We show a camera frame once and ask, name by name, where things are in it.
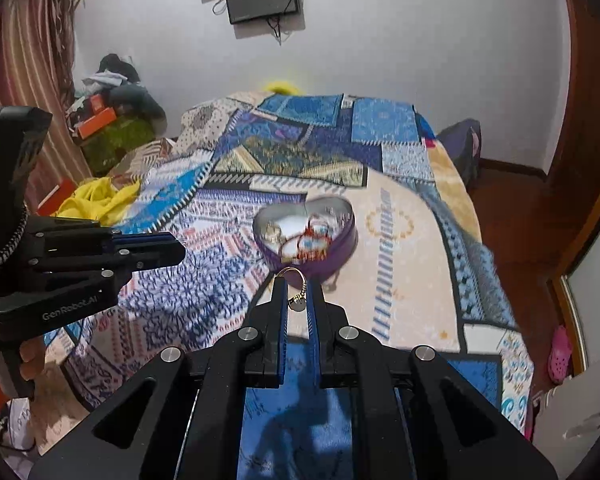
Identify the purple heart-shaped tin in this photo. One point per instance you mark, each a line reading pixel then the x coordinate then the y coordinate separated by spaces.
pixel 340 255

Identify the yellow object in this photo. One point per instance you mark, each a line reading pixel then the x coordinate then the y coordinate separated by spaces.
pixel 282 86

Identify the patchwork blanket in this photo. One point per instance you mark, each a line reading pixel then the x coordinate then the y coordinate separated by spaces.
pixel 405 260

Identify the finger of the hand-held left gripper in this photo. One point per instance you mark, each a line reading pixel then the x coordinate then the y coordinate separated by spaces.
pixel 150 260
pixel 145 240

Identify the pile of clothes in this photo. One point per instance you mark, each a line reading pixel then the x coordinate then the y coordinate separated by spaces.
pixel 112 72

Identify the pink slipper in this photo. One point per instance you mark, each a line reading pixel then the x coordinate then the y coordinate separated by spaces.
pixel 560 355

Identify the red box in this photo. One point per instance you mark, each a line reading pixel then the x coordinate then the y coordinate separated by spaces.
pixel 55 197

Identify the striped blanket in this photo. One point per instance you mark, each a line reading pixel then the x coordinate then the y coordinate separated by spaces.
pixel 145 157

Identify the person's left hand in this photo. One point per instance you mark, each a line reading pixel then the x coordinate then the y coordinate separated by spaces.
pixel 30 357

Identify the green patterned cloth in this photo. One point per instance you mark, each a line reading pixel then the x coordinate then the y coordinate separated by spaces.
pixel 120 147

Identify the striped brown curtain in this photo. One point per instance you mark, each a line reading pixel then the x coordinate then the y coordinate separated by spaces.
pixel 25 60

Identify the yellow cloth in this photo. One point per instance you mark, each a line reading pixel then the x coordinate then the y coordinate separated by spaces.
pixel 100 200

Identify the white object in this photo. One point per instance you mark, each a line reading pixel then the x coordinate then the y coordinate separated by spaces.
pixel 575 420

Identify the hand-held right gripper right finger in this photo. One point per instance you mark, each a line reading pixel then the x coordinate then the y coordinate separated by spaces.
pixel 314 325

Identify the orange box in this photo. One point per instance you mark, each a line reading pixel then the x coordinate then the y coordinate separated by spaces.
pixel 97 124

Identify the white cloth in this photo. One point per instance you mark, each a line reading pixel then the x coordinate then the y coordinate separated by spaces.
pixel 17 422

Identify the wooden wardrobe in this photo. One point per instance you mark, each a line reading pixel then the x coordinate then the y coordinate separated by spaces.
pixel 590 110

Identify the dark backpack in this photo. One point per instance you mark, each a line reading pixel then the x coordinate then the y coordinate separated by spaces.
pixel 460 152

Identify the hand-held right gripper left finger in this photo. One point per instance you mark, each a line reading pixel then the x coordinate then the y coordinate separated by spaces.
pixel 280 320

